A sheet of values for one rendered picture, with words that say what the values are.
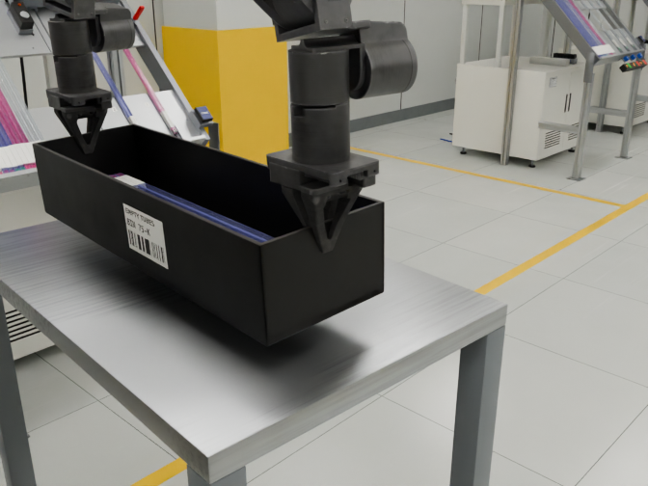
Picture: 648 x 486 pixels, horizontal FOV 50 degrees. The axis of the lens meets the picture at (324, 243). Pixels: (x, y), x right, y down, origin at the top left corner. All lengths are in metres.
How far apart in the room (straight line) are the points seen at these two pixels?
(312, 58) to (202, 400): 0.34
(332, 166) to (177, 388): 0.27
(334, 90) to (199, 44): 3.49
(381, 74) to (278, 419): 0.34
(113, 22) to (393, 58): 0.59
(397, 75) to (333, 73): 0.08
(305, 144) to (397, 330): 0.27
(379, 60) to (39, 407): 1.78
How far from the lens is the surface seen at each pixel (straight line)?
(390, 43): 0.71
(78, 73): 1.14
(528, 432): 2.09
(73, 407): 2.24
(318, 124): 0.66
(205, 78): 4.12
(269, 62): 4.26
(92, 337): 0.85
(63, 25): 1.13
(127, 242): 0.93
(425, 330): 0.84
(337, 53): 0.66
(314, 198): 0.67
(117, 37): 1.17
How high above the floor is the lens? 1.19
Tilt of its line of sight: 21 degrees down
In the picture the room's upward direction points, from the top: straight up
